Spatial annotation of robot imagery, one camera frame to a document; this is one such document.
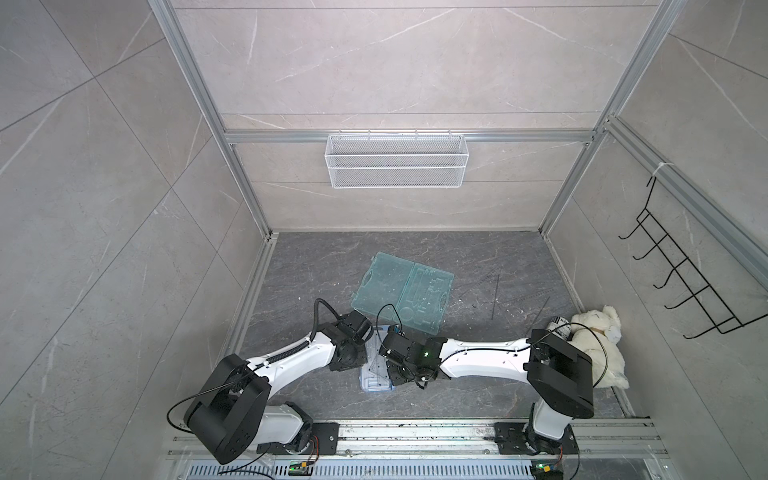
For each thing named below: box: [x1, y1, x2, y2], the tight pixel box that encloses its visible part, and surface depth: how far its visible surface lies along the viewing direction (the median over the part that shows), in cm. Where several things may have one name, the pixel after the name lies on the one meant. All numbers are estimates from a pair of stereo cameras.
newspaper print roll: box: [546, 316, 572, 341], surface depth 91 cm
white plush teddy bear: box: [569, 305, 630, 389], surface depth 83 cm
